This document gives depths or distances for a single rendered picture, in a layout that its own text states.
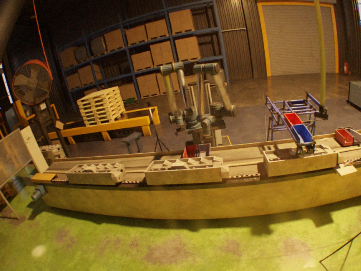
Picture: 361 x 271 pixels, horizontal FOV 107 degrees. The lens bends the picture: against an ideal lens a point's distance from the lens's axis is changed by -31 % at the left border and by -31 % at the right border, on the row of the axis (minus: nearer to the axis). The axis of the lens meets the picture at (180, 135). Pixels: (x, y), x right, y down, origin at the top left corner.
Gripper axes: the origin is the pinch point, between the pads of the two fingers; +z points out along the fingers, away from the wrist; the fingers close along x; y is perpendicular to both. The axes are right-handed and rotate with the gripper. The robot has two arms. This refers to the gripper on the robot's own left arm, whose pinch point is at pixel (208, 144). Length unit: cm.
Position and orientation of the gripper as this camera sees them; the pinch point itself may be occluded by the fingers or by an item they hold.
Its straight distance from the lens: 283.4
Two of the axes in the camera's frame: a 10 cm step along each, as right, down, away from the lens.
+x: 9.7, -1.0, -2.4
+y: -1.7, 4.5, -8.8
